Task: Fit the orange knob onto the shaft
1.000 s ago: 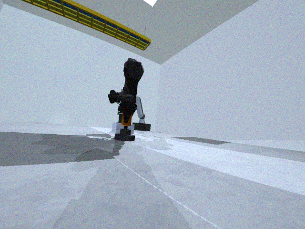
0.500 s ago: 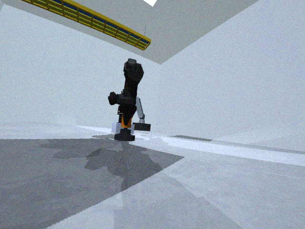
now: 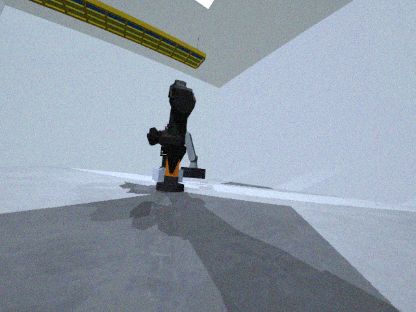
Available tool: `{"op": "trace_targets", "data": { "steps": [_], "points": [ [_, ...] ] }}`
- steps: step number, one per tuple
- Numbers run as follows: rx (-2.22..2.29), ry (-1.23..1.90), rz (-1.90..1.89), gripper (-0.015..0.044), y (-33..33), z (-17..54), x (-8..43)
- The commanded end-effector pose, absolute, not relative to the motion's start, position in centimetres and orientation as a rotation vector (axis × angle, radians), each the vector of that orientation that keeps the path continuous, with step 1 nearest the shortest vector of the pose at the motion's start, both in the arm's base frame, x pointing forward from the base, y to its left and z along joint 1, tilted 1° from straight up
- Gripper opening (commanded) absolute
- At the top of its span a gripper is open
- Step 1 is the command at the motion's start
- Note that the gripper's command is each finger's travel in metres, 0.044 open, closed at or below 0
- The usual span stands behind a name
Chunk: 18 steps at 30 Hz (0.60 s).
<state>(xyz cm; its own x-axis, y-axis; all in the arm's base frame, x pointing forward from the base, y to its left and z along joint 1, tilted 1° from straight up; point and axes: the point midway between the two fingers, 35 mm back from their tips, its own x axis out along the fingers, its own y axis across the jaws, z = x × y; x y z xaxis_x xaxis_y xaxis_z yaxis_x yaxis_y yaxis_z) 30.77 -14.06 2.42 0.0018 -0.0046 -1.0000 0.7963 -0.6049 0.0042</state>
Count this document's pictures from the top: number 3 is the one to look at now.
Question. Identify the orange knob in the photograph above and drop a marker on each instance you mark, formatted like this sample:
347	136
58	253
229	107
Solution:
176	171

